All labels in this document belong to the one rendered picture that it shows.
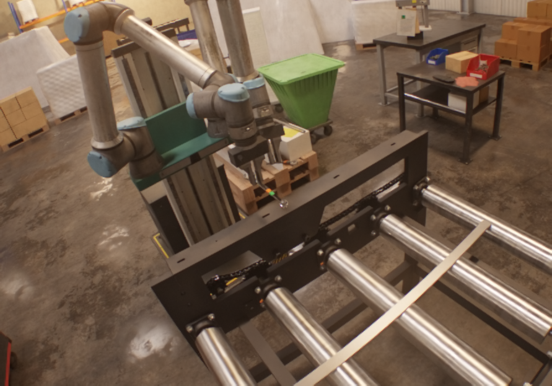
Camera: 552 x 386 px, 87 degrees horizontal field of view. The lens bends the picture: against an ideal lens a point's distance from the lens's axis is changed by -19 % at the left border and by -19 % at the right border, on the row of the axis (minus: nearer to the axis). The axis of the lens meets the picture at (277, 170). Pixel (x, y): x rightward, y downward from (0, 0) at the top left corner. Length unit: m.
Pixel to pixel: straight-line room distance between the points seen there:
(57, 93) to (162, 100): 7.19
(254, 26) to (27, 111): 5.96
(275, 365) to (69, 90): 8.30
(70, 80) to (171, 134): 7.16
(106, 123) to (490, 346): 2.29
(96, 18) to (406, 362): 2.22
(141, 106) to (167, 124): 0.17
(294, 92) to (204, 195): 1.84
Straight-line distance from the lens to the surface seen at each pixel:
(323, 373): 1.13
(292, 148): 3.22
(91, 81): 1.45
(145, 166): 1.74
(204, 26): 1.59
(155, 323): 2.69
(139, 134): 1.70
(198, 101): 1.15
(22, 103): 8.97
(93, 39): 1.39
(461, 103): 3.57
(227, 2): 1.67
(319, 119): 4.04
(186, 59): 1.30
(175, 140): 1.94
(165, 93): 1.95
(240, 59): 1.76
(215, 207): 2.30
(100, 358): 2.76
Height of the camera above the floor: 1.94
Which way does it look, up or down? 31 degrees down
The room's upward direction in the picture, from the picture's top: 13 degrees counter-clockwise
